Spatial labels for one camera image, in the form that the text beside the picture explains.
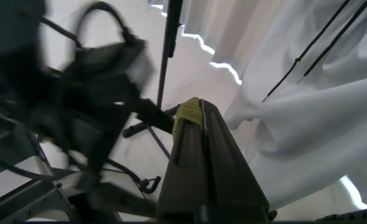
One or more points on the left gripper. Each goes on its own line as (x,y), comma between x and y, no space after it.
(87,118)

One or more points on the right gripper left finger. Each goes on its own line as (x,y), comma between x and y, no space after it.
(183,180)

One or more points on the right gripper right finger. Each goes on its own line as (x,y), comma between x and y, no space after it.
(233,186)

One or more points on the green garment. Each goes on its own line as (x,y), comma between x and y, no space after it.
(188,110)

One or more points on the pale grey shorts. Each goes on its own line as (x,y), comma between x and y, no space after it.
(311,124)

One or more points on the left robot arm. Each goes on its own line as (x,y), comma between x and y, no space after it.
(9,46)

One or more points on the black clothes rack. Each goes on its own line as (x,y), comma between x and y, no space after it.
(171,31)

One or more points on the white curtain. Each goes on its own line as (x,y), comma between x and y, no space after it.
(233,25)

